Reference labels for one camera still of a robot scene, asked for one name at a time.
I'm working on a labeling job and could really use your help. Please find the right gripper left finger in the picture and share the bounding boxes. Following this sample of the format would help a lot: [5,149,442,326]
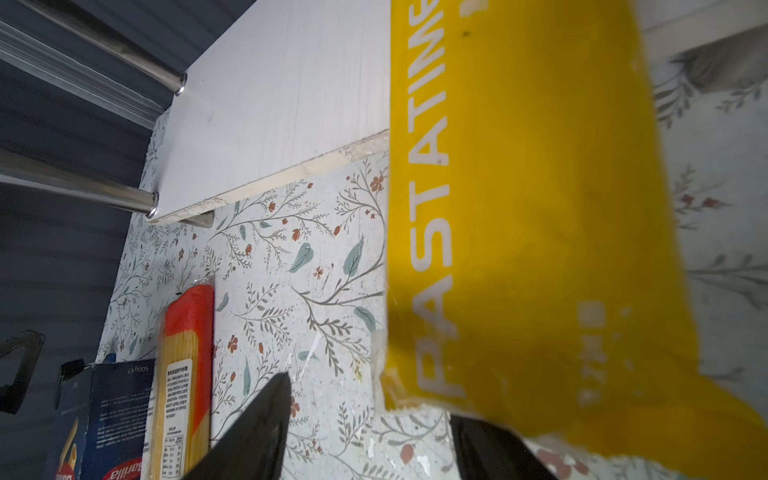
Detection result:
[185,372,291,479]

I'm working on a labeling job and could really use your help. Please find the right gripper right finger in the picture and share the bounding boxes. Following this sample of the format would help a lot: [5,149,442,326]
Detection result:
[450,415,556,480]

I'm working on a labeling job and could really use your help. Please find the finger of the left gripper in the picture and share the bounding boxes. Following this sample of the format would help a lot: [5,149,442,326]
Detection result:
[1,330,46,414]

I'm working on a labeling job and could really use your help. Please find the yellow Pastatime spaghetti bag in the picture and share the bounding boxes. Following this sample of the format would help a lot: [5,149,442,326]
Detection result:
[379,1,767,479]

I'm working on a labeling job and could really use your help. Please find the white two-tier shelf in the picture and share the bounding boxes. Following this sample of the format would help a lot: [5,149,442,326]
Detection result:
[0,0,768,229]

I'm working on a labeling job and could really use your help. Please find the red-ended spaghetti bag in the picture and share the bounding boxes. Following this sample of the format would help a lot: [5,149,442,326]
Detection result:
[141,283,214,479]

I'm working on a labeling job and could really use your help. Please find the blue Barilla rigatoni box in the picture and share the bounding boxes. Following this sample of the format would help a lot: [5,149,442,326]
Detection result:
[42,359,155,480]

